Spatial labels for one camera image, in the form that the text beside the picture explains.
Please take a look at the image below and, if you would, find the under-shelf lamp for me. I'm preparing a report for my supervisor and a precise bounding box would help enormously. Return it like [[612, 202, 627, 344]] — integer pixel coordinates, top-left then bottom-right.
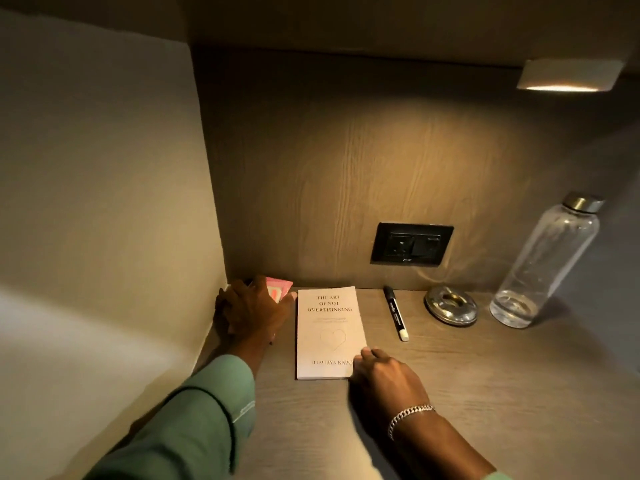
[[516, 59, 625, 93]]

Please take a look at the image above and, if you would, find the person's right hand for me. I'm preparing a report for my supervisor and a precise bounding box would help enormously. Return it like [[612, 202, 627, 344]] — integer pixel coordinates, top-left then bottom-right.
[[349, 347, 436, 436]]

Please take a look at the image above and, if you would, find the white paperback book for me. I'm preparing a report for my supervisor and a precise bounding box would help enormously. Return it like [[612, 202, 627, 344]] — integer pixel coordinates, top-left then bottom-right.
[[296, 286, 368, 381]]

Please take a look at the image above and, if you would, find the pink sticky note pad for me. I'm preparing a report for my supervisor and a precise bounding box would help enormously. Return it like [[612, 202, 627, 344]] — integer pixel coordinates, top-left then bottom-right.
[[265, 277, 295, 303]]

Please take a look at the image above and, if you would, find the silver chain bracelet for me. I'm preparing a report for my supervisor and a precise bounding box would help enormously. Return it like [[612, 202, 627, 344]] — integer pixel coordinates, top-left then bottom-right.
[[387, 405, 436, 441]]

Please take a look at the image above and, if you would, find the person's right forearm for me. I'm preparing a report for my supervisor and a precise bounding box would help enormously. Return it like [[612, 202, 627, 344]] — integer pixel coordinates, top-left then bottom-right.
[[390, 411, 514, 480]]

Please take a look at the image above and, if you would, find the round metal ashtray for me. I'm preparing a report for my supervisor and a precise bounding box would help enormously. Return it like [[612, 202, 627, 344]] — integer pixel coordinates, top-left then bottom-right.
[[424, 286, 479, 327]]

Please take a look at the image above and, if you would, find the person's left forearm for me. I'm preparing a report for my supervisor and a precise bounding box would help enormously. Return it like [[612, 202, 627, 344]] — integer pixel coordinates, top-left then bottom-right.
[[82, 340, 276, 480]]

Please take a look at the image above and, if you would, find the person's left hand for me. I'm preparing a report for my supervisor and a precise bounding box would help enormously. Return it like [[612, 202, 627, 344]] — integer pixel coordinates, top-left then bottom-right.
[[215, 275, 299, 348]]

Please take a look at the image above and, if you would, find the black wall power socket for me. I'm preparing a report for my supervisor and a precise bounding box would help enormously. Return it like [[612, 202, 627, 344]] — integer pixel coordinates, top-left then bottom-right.
[[370, 223, 455, 268]]

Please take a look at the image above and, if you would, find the black marker pen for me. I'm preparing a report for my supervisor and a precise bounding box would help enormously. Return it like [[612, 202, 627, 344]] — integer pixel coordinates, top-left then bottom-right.
[[383, 286, 410, 342]]

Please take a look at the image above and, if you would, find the clear bottle with metal cap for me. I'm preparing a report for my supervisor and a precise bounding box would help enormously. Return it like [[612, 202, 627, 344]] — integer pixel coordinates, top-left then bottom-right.
[[489, 192, 606, 329]]

